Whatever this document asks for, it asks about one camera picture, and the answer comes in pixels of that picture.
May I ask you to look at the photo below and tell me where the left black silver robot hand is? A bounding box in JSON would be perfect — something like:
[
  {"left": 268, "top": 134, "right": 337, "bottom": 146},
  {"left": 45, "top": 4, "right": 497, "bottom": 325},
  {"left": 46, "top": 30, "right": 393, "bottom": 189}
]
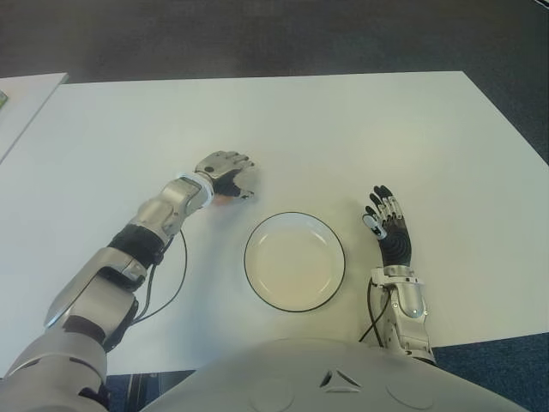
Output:
[{"left": 193, "top": 149, "right": 258, "bottom": 203}]

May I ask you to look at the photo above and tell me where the white plate with black rim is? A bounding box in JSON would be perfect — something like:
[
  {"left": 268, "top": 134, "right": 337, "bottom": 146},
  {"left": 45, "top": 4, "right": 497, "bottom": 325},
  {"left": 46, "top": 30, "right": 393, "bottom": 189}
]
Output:
[{"left": 243, "top": 211, "right": 347, "bottom": 312}]

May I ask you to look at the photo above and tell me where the grey robot torso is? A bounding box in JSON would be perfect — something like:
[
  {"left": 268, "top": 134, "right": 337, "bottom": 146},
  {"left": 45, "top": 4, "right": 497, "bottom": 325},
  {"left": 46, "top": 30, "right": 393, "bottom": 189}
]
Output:
[{"left": 141, "top": 337, "right": 522, "bottom": 412}]

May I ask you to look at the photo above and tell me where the white side table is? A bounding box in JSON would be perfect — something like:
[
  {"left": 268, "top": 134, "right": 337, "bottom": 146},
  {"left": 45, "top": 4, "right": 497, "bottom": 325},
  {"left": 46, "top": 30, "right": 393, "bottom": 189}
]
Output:
[{"left": 0, "top": 72, "right": 69, "bottom": 167}]

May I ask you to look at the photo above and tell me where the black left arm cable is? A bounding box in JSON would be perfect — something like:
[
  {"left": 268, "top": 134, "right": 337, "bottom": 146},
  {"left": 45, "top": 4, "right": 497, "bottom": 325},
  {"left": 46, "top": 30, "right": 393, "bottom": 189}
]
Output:
[{"left": 132, "top": 229, "right": 189, "bottom": 323}]

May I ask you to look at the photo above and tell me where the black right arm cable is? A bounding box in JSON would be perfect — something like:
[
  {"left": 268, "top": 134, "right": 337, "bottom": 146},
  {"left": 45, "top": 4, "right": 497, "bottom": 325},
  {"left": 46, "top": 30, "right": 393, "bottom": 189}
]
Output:
[{"left": 358, "top": 278, "right": 398, "bottom": 344}]

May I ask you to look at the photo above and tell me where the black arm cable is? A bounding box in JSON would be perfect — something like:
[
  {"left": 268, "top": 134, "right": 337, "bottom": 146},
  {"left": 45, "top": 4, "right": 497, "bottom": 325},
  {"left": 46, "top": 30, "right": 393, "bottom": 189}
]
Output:
[
  {"left": 132, "top": 229, "right": 189, "bottom": 323},
  {"left": 358, "top": 278, "right": 398, "bottom": 344}
]

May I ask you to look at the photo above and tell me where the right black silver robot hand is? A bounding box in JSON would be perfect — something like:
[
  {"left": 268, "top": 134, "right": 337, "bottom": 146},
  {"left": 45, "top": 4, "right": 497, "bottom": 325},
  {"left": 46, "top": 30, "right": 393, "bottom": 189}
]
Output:
[{"left": 362, "top": 185, "right": 413, "bottom": 268}]

